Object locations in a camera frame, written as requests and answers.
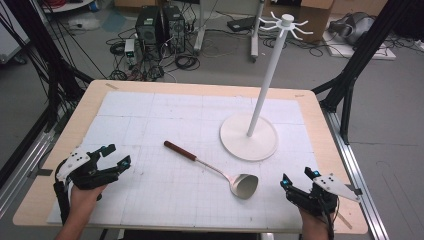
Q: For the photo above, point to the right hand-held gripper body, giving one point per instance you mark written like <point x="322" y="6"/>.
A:
<point x="335" y="186"/>

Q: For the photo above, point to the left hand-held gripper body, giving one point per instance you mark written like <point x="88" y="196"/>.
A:
<point x="77" y="160"/>

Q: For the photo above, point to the white hook rack stand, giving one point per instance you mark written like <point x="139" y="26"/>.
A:
<point x="248" y="140"/>

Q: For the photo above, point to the person's right hand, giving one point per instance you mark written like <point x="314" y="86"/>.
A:
<point x="313" y="220"/>

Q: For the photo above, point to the person's left hand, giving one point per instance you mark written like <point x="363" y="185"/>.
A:
<point x="82" y="200"/>

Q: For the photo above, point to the beige tape strip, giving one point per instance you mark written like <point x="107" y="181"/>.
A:
<point x="111" y="86"/>
<point x="299" y="96"/>

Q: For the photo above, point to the white grid mat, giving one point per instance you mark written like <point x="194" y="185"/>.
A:
<point x="173" y="113"/>

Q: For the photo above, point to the small white power unit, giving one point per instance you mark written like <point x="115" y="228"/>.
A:
<point x="129" y="50"/>

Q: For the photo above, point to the black computer tower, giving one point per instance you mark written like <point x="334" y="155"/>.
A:
<point x="174" y="28"/>
<point x="148" y="26"/>

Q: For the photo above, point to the white floor board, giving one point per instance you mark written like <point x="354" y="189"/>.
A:
<point x="360" y="51"/>

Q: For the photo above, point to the white metal stand leg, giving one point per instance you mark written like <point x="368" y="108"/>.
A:
<point x="199" y="33"/>
<point x="255" y="40"/>

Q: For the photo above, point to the white round table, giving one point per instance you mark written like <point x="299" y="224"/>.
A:
<point x="66" y="6"/>

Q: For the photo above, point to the grey bag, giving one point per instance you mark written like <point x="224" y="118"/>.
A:
<point x="356" y="28"/>

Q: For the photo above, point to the cardboard box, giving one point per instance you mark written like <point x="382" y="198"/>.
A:
<point x="313" y="16"/>

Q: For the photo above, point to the black flat device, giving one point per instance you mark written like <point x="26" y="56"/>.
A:
<point x="243" y="24"/>

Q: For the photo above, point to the aluminium rail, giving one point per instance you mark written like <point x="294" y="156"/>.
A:
<point x="23" y="166"/>
<point x="356" y="173"/>

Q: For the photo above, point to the black metal frame stand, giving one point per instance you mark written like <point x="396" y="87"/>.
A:
<point x="356" y="63"/>
<point x="50" y="66"/>

